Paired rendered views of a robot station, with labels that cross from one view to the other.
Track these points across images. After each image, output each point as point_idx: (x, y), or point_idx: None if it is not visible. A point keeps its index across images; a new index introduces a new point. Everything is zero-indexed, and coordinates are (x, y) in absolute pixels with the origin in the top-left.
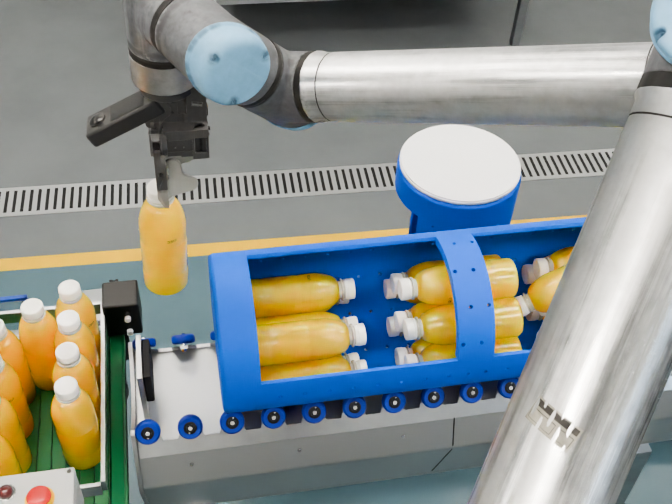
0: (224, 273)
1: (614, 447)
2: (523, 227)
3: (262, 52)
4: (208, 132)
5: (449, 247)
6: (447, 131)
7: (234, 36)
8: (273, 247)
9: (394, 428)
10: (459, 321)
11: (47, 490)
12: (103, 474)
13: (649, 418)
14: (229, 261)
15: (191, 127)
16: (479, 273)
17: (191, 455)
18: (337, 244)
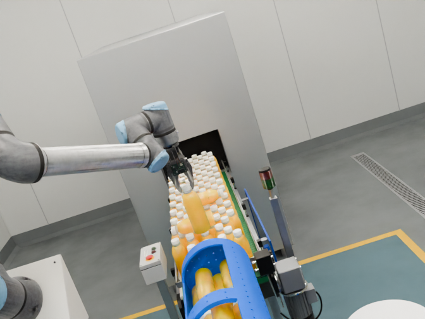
0: (208, 240)
1: None
2: (243, 316)
3: (120, 131)
4: (167, 166)
5: (221, 290)
6: (422, 315)
7: (117, 123)
8: (234, 252)
9: None
10: (189, 314)
11: (150, 257)
12: (179, 281)
13: None
14: (217, 240)
15: (167, 162)
16: (205, 304)
17: None
18: (230, 263)
